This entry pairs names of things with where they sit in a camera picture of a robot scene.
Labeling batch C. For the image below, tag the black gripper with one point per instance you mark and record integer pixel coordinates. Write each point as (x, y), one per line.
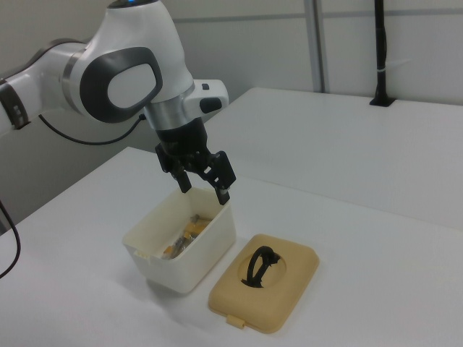
(182, 139)

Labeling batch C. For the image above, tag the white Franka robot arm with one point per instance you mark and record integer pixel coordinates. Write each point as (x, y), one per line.
(123, 43)

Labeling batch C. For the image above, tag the white plastic tool case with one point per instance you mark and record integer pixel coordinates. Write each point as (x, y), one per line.
(202, 253)

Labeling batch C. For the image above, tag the black pole with base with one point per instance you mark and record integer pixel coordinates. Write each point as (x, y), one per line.
(380, 54)

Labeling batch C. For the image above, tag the grey partition post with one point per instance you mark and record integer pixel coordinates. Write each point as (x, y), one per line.
(315, 43)

